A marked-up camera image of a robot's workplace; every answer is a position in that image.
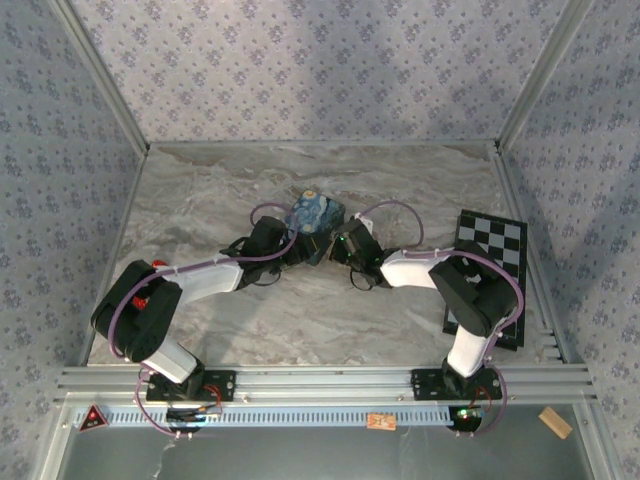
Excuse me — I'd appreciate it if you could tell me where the starry night print pouch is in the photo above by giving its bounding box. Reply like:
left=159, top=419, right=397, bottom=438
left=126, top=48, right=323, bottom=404
left=283, top=189, right=347, bottom=265

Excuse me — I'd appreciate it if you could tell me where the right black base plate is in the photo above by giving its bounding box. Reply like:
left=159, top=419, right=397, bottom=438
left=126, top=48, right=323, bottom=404
left=410, top=368, right=504, bottom=402

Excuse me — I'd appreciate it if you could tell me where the controller board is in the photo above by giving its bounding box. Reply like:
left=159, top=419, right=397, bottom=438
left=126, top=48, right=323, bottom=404
left=166, top=404, right=224, bottom=433
left=448, top=404, right=485, bottom=432

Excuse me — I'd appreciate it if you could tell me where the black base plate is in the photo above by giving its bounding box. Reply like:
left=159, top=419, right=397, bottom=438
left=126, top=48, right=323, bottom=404
left=144, top=368, right=237, bottom=402
left=410, top=368, right=504, bottom=402

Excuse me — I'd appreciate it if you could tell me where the aluminium frame bar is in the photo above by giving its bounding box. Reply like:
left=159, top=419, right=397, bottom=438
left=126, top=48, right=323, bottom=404
left=49, top=0, right=151, bottom=154
left=147, top=140, right=499, bottom=150
left=494, top=0, right=596, bottom=151

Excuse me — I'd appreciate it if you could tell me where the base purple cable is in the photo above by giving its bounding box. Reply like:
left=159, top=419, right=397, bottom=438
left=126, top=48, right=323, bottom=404
left=455, top=372, right=508, bottom=440
left=133, top=368, right=199, bottom=442

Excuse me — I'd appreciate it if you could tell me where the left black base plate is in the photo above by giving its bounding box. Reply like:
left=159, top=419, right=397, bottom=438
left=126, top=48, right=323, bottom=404
left=144, top=368, right=237, bottom=402

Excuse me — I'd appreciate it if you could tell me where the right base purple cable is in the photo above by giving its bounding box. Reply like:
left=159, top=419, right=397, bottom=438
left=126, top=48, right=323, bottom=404
left=455, top=372, right=508, bottom=440

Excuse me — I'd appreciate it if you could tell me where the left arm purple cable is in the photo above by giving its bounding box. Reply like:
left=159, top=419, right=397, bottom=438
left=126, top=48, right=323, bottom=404
left=107, top=201, right=301, bottom=362

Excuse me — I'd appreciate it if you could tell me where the slotted grey cable duct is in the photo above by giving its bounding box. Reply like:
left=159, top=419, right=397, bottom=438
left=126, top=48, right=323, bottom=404
left=74, top=407, right=454, bottom=429

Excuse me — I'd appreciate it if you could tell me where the small wooden block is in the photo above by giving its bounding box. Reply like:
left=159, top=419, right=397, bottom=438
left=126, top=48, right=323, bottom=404
left=537, top=406, right=573, bottom=440

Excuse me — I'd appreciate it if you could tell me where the red triangle warning sticker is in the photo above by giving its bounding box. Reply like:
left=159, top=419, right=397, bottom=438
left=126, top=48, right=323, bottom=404
left=76, top=403, right=110, bottom=432

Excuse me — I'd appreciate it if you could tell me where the right controller board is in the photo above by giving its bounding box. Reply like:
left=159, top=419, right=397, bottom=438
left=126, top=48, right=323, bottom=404
left=448, top=404, right=485, bottom=432

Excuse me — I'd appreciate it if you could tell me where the black and grey chessboard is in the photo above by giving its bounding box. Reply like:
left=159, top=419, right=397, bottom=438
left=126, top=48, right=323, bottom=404
left=442, top=208, right=529, bottom=350

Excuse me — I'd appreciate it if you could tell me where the red foil packet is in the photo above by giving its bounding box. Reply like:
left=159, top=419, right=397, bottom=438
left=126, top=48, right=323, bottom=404
left=130, top=258, right=170, bottom=312

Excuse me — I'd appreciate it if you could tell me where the left controller board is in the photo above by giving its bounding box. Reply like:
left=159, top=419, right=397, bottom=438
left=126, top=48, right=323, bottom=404
left=166, top=404, right=224, bottom=433

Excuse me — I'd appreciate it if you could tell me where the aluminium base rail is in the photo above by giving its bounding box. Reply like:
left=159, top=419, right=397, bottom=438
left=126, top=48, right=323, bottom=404
left=55, top=364, right=599, bottom=405

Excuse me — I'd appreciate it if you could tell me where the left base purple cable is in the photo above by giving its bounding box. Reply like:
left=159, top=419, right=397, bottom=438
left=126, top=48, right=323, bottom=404
left=133, top=368, right=199, bottom=442

